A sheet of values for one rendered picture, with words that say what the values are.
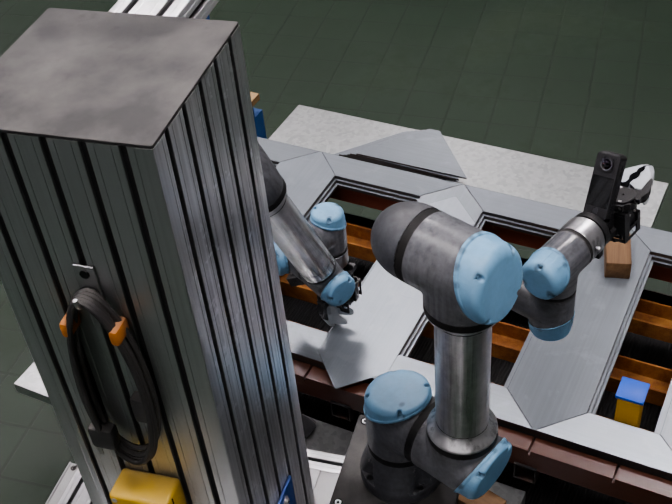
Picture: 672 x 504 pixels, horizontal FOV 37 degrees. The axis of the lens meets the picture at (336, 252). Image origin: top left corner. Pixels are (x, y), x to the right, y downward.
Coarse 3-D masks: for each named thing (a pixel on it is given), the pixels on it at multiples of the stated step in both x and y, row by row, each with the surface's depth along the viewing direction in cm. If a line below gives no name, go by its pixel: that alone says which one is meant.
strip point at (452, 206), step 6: (450, 198) 277; (456, 198) 276; (432, 204) 275; (438, 204) 275; (444, 204) 275; (450, 204) 275; (456, 204) 275; (444, 210) 273; (450, 210) 273; (456, 210) 273; (462, 210) 272; (456, 216) 271; (462, 216) 271; (468, 216) 270; (474, 222) 268
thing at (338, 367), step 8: (320, 352) 238; (328, 360) 236; (336, 360) 235; (344, 360) 235; (328, 368) 234; (336, 368) 234; (344, 368) 233; (352, 368) 233; (360, 368) 233; (368, 368) 233; (336, 376) 232; (344, 376) 232; (352, 376) 231; (360, 376) 231; (368, 376) 231
